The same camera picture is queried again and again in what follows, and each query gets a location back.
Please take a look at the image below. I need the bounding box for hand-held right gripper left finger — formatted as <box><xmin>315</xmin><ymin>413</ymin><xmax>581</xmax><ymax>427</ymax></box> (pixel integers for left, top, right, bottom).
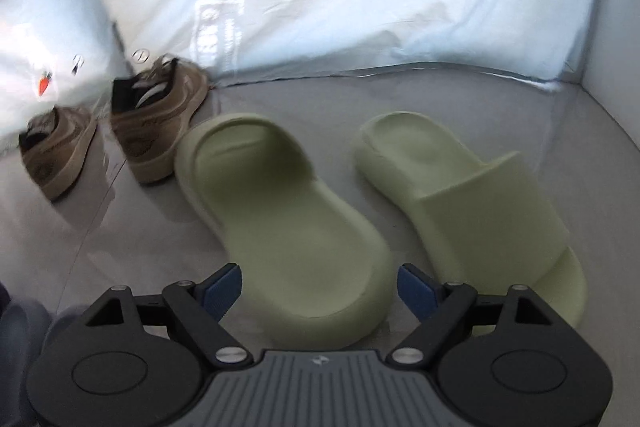
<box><xmin>80</xmin><ymin>263</ymin><xmax>253</xmax><ymax>365</ymax></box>

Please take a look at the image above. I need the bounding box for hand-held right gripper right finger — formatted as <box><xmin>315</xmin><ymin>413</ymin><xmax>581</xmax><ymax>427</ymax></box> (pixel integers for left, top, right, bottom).
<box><xmin>391</xmin><ymin>263</ymin><xmax>558</xmax><ymax>364</ymax></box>

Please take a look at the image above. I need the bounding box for tan sneaker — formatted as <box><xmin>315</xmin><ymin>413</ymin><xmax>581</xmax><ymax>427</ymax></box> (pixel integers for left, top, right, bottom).
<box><xmin>110</xmin><ymin>54</ymin><xmax>210</xmax><ymax>185</ymax></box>
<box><xmin>19</xmin><ymin>104</ymin><xmax>98</xmax><ymax>201</ymax></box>

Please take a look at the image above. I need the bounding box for grey slide sandal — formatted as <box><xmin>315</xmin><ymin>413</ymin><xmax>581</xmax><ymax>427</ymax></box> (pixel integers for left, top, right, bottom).
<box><xmin>0</xmin><ymin>302</ymin><xmax>56</xmax><ymax>427</ymax></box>

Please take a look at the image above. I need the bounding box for green slide sandal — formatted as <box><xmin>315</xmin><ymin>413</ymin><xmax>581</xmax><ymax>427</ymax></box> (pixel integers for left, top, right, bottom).
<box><xmin>174</xmin><ymin>113</ymin><xmax>396</xmax><ymax>350</ymax></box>
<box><xmin>354</xmin><ymin>111</ymin><xmax>588</xmax><ymax>338</ymax></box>

